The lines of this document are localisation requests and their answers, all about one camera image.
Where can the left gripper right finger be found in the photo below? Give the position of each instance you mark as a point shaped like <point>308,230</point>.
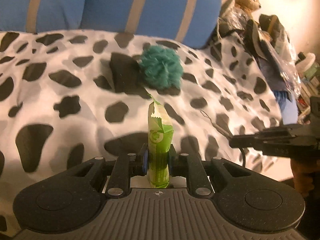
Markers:
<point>190,167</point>

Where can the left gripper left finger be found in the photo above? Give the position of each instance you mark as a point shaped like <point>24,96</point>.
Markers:
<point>126,167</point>

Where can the green wet wipes pack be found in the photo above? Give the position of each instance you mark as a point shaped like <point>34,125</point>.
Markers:
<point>160,134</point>

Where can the person right hand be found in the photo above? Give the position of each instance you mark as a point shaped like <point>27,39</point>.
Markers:
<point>304,175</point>

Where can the cow print blanket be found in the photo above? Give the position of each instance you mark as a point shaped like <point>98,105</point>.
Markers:
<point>59,107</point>

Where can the teal mesh bath loofah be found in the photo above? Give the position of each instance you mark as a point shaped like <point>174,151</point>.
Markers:
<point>161,67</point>

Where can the dark clutter pile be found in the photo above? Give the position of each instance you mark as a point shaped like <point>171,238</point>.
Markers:
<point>269,43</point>

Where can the brown teddy bear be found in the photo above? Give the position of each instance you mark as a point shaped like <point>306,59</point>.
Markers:
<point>248,6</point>

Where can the blue striped cushion right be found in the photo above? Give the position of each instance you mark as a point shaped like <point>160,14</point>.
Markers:
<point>189,22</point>

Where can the blue striped cushion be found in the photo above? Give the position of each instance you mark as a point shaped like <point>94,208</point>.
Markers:
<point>189,22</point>
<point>35,16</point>

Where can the blue striped cushion left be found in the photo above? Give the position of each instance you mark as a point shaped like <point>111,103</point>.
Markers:
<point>35,16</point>

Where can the black pouch with cord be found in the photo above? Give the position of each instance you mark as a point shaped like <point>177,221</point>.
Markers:
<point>126,75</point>

